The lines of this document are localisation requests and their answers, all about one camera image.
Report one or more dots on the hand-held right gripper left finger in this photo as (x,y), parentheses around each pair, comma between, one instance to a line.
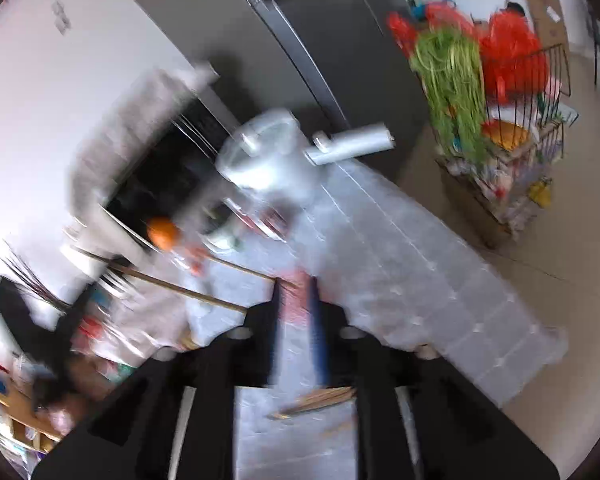
(276,330)

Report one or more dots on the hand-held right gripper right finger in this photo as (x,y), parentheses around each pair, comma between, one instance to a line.
(320,340)

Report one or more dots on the pink perforated utensil basket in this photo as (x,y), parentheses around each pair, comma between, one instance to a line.
(297,302)

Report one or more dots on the bunch of wooden chopsticks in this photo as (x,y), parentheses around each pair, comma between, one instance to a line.
(320,400)

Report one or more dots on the cream bowl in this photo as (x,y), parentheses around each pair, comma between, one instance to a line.
(225,240)

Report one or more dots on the grey checked tablecloth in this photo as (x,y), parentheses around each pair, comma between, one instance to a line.
(405,270)

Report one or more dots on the clear glass jar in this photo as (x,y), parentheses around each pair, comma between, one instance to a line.
(185,260)

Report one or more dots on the large orange fruit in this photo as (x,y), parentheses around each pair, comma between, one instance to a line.
(162,232)

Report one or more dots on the white electric pot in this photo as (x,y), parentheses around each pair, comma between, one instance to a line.
(270,160)

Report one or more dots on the black microwave oven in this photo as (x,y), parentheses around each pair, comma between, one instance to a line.
(150,185)

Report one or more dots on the floral microwave cover cloth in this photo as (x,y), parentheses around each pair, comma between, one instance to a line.
(125,125)

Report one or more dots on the bunch of green coriander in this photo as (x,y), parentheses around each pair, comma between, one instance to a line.
(450,85)

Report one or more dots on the grey refrigerator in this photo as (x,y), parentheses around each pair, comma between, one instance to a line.
(330,35)

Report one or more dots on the red plastic bag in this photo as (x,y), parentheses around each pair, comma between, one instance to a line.
(510,50)
(410,30)

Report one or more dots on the brown cardboard box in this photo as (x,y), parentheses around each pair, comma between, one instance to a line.
(545,15)

